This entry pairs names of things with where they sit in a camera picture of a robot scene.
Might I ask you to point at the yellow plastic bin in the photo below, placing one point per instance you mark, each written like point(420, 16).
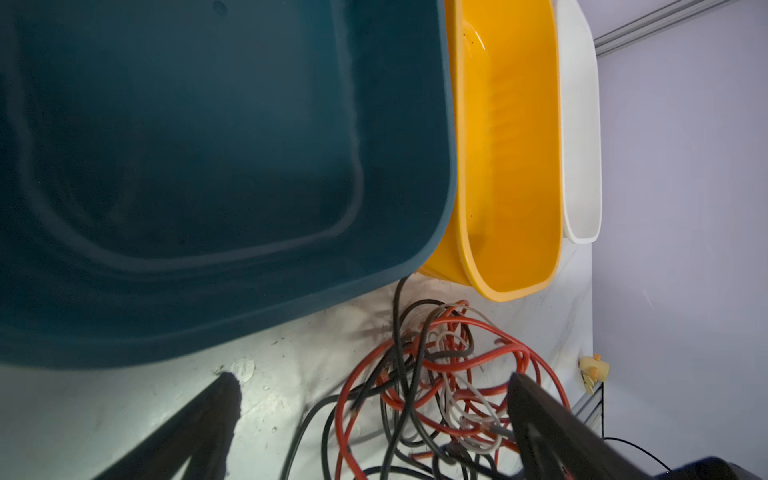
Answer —
point(505, 234)

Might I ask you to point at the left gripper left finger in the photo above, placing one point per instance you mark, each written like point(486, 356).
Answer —
point(197, 439)

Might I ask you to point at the small yellow toy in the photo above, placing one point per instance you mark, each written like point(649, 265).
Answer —
point(594, 371)

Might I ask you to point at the dark teal plastic bin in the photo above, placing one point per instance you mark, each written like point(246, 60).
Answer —
point(179, 174)

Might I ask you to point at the white plastic bin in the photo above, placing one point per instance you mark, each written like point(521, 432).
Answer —
point(580, 124)

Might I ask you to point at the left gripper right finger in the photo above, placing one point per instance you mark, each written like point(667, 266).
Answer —
point(553, 443)

